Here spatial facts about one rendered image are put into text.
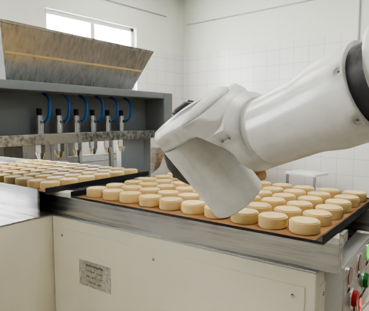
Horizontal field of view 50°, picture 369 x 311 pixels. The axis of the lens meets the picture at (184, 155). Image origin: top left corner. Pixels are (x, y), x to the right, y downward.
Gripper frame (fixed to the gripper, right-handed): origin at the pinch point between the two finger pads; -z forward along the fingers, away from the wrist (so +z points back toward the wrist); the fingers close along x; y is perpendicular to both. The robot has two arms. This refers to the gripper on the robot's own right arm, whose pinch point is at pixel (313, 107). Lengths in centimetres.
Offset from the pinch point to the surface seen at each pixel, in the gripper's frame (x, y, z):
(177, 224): -20, 32, -34
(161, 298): -35, 38, -34
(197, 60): -135, -512, 46
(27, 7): -79, -374, -173
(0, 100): -14, 0, -79
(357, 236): -14.9, 33.4, 4.1
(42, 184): -32, 8, -67
